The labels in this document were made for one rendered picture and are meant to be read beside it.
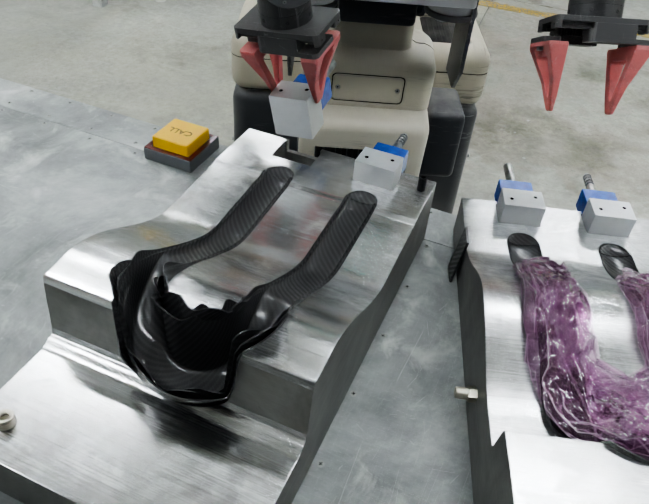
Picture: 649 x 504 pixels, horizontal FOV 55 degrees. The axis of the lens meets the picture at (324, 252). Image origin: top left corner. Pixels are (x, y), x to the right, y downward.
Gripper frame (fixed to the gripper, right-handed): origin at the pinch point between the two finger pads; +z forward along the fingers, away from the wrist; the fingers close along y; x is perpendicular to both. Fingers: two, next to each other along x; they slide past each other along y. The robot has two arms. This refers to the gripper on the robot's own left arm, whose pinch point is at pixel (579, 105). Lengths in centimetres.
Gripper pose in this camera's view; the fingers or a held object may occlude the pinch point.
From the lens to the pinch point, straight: 78.8
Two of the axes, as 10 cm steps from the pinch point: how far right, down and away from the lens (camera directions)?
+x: -0.2, -2.5, 9.7
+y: 10.0, 0.6, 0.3
